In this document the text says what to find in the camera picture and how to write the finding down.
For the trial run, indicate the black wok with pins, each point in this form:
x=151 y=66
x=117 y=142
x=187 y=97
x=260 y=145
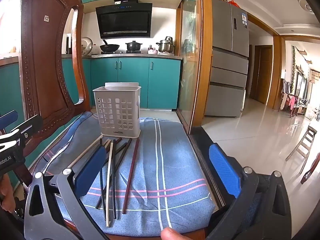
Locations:
x=110 y=47

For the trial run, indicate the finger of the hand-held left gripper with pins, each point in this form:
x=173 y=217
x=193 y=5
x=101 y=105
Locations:
x=10 y=118
x=28 y=127

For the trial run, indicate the brown wooden door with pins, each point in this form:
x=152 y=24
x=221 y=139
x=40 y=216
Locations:
x=262 y=75

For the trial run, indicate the person's left hand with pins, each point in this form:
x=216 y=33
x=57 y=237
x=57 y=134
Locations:
x=6 y=193

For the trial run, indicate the red-brown chopstick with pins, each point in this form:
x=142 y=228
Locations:
x=117 y=141
x=131 y=175

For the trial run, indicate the cream chopstick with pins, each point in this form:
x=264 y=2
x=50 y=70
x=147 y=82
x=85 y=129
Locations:
x=85 y=152

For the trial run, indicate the black cooking pot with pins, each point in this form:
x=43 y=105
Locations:
x=133 y=47

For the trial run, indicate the white textured chopstick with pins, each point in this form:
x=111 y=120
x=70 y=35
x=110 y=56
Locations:
x=109 y=180

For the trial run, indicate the blue plaid cloth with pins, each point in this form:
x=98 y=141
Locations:
x=175 y=155

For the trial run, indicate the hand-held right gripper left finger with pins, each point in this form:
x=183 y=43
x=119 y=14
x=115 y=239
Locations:
x=90 y=170

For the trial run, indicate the chair draped with clothes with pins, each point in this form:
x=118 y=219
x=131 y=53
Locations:
x=290 y=101

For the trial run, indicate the dark wooden chair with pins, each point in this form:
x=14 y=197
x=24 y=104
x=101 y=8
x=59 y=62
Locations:
x=312 y=170

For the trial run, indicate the silver multi-door refrigerator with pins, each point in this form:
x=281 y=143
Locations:
x=225 y=30

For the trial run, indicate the wooden framed glass sliding door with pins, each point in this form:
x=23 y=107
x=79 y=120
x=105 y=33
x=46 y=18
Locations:
x=190 y=55

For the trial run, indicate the clear oil bottle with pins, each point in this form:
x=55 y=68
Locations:
x=95 y=50

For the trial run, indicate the black range hood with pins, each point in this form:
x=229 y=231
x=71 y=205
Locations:
x=125 y=22

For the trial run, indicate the white plastic utensil basket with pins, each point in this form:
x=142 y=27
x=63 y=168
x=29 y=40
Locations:
x=117 y=92

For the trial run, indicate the red item on refrigerator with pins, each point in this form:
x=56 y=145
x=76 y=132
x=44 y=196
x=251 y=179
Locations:
x=234 y=3

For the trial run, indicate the person's right hand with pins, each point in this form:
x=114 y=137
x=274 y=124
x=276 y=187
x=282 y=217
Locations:
x=172 y=234

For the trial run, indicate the round ceiling light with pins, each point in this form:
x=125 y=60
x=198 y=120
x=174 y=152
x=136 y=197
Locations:
x=305 y=2

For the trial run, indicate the small pink pot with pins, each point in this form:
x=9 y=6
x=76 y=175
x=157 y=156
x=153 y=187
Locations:
x=152 y=51

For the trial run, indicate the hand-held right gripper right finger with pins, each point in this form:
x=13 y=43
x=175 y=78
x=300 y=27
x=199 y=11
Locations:
x=223 y=170

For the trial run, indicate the carved wooden chair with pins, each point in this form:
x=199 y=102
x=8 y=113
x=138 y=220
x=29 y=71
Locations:
x=45 y=55

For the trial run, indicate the stainless steel stock pot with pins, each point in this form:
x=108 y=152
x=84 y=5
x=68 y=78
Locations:
x=165 y=46

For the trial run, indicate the black chopstick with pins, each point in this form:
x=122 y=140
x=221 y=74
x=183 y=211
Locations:
x=102 y=192
x=114 y=180

